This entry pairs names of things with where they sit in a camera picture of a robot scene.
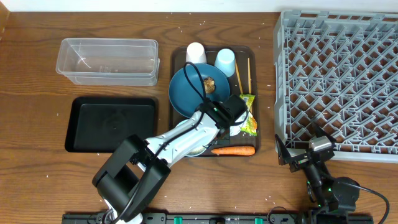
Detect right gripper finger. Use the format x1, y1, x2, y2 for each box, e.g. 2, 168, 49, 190
312, 123, 336, 143
275, 134, 291, 165

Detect white tissue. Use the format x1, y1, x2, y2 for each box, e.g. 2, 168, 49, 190
229, 114, 247, 136

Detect brown mushroom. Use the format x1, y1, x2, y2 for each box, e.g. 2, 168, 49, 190
203, 77, 216, 94

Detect green snack wrapper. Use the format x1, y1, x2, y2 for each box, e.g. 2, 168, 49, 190
240, 94, 257, 136

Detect orange carrot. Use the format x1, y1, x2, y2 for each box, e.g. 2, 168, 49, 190
211, 146, 256, 156

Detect dark blue plate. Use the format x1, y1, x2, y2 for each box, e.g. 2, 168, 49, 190
169, 63, 230, 118

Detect light blue bowl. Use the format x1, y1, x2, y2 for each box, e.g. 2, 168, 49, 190
176, 119, 207, 157

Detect light blue cup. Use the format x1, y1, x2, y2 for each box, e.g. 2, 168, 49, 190
215, 49, 236, 77

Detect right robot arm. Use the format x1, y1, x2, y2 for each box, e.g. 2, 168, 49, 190
275, 124, 359, 223

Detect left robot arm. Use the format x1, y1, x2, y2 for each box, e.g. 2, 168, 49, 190
92, 95, 248, 223

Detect grey dishwasher rack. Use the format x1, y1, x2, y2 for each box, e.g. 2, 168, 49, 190
274, 10, 397, 163

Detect brown serving tray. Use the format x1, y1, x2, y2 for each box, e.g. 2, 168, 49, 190
169, 46, 261, 157

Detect wooden chopstick right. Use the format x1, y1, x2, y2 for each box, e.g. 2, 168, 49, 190
248, 58, 252, 95

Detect wooden chopstick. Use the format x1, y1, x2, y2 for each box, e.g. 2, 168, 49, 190
248, 58, 252, 95
235, 61, 243, 94

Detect wooden chopstick left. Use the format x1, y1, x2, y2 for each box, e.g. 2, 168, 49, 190
235, 61, 243, 94

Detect white cup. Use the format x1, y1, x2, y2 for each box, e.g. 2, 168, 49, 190
185, 42, 207, 63

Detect black tray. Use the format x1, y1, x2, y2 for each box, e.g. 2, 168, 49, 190
65, 96, 157, 153

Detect clear plastic bin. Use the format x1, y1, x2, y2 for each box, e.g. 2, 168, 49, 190
56, 38, 160, 86

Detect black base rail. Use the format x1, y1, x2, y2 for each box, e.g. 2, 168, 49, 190
61, 212, 374, 224

